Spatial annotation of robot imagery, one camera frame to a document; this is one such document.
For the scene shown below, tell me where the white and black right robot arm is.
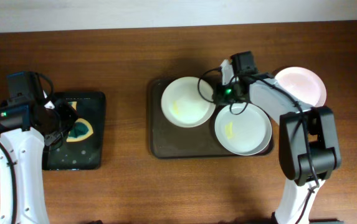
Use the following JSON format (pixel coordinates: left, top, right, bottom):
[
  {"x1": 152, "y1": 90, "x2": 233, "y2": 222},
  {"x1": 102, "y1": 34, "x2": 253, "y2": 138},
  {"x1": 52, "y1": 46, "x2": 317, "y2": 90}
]
[{"x1": 212, "y1": 72, "x2": 341, "y2": 223}]

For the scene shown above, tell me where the white plate back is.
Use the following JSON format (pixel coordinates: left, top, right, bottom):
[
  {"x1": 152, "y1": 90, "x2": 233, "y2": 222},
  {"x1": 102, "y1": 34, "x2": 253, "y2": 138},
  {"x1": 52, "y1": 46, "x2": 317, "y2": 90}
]
[{"x1": 161, "y1": 77, "x2": 216, "y2": 128}]

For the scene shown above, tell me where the white plate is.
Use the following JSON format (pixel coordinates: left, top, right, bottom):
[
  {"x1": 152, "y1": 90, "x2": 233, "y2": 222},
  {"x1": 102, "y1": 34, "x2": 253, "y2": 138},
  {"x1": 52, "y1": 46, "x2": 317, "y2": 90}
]
[
  {"x1": 161, "y1": 77, "x2": 216, "y2": 128},
  {"x1": 275, "y1": 67, "x2": 327, "y2": 107}
]

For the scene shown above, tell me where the dark brown serving tray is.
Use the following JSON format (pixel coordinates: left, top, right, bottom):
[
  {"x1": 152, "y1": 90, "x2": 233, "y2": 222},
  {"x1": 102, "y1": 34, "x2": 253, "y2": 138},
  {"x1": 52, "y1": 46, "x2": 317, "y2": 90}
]
[{"x1": 148, "y1": 78, "x2": 274, "y2": 159}]

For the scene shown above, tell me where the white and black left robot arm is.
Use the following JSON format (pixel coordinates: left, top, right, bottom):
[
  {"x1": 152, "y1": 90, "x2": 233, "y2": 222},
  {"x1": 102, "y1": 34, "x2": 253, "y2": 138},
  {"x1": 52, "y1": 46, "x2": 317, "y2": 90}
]
[{"x1": 0, "y1": 99, "x2": 78, "y2": 223}]

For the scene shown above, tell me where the black water tray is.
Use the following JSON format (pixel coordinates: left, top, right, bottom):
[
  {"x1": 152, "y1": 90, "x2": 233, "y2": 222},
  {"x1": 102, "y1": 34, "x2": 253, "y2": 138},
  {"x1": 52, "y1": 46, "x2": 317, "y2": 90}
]
[{"x1": 42, "y1": 91, "x2": 106, "y2": 170}]

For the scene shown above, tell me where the green and yellow sponge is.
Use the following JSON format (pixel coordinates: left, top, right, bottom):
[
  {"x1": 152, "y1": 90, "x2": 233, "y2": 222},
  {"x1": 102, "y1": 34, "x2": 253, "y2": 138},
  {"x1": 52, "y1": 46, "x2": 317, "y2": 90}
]
[{"x1": 66, "y1": 118, "x2": 93, "y2": 142}]

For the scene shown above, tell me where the pale grey plate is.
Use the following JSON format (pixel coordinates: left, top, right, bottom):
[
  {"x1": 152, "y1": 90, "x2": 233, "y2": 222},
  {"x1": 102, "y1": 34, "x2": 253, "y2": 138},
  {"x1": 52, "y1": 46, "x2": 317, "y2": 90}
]
[{"x1": 214, "y1": 103, "x2": 272, "y2": 156}]

